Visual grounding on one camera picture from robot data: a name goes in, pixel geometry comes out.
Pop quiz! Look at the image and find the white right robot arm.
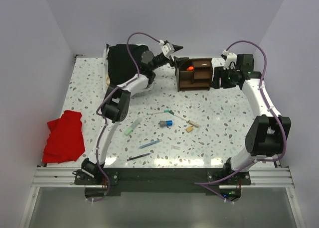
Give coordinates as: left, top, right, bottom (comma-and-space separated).
212, 50, 291, 185

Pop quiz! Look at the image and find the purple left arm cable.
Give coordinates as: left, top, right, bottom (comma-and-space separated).
86, 32, 162, 203

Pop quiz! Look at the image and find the white marker green cap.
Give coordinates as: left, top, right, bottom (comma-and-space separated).
169, 110, 190, 123

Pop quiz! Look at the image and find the aluminium front rail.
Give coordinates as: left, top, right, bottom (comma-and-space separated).
32, 167, 294, 188

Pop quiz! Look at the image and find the blue pen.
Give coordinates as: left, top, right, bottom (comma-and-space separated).
139, 139, 162, 149

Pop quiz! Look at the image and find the light green highlighter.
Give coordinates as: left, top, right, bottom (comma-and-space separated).
124, 118, 142, 135

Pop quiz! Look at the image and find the yellow square eraser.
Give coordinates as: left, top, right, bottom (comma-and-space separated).
186, 126, 193, 132

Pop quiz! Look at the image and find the small clear pen cap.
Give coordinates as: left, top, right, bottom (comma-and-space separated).
171, 145, 180, 150

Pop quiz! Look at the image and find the dark purple pen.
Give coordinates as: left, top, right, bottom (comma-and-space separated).
127, 153, 150, 161

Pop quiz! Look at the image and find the black cloth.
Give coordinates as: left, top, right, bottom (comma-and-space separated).
107, 44, 149, 85

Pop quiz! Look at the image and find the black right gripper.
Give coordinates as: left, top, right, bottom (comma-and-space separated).
210, 66, 238, 90

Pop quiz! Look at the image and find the thin white green pen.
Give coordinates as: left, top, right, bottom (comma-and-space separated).
147, 110, 170, 115

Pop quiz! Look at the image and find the beige long eraser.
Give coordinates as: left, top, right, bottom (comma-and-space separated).
188, 120, 199, 127

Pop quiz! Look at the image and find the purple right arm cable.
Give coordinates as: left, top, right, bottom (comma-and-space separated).
194, 40, 287, 201

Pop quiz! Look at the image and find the brown wooden desk organizer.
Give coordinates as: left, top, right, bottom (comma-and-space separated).
175, 58, 213, 92

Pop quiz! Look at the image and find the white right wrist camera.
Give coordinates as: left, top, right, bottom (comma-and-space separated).
221, 50, 237, 70

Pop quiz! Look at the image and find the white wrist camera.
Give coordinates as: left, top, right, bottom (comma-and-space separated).
159, 40, 174, 58
221, 50, 237, 70

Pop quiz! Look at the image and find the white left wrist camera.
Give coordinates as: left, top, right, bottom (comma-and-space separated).
159, 40, 174, 58

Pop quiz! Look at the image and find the white plastic basket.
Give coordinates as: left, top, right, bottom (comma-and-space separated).
102, 44, 154, 97

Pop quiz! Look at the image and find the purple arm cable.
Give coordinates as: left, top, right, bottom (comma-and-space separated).
86, 32, 162, 203
194, 40, 287, 201

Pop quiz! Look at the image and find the red cloth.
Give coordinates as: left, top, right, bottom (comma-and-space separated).
42, 110, 85, 163

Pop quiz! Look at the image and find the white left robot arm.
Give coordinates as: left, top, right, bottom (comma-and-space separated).
76, 40, 183, 184

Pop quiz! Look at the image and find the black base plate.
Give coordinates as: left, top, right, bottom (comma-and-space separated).
74, 167, 251, 203

